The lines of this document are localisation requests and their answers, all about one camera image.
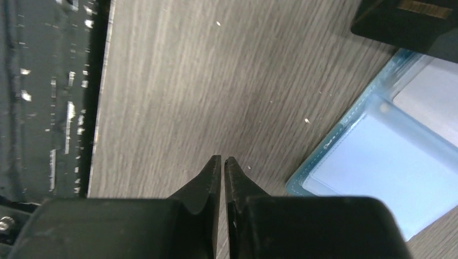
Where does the black card with gold chip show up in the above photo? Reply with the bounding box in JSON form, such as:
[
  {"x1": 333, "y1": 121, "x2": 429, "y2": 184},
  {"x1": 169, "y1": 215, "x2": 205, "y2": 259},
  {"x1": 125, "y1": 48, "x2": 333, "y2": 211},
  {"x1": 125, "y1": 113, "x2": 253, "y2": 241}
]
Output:
[{"x1": 351, "y1": 0, "x2": 457, "y2": 63}]

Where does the white card with black stripe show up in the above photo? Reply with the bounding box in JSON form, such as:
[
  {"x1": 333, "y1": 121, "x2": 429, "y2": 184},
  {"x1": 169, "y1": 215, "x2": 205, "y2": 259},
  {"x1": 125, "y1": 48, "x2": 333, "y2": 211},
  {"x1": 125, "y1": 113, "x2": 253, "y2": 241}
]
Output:
[{"x1": 393, "y1": 57, "x2": 457, "y2": 146}]

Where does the blue leather card holder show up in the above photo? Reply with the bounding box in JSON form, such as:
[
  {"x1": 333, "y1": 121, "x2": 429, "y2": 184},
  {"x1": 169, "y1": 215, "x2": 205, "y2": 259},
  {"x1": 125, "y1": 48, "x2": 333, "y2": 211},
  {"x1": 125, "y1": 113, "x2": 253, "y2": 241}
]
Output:
[{"x1": 286, "y1": 50, "x2": 457, "y2": 241}]

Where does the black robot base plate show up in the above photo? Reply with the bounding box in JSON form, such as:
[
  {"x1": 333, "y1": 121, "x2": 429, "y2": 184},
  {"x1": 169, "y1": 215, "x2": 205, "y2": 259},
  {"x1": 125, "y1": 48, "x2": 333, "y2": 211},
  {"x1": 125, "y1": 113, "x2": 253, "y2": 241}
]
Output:
[{"x1": 1, "y1": 0, "x2": 111, "y2": 254}]

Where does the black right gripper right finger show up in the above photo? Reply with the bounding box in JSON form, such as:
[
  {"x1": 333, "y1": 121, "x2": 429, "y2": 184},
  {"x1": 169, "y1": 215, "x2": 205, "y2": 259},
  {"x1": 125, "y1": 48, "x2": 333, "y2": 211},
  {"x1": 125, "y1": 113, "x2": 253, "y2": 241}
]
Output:
[{"x1": 224, "y1": 157, "x2": 411, "y2": 258}]

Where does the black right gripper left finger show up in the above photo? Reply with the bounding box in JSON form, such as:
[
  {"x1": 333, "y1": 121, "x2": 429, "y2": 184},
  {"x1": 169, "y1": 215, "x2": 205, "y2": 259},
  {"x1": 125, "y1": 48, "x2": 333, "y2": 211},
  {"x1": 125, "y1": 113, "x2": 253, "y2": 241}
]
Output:
[{"x1": 8, "y1": 155, "x2": 221, "y2": 258}]

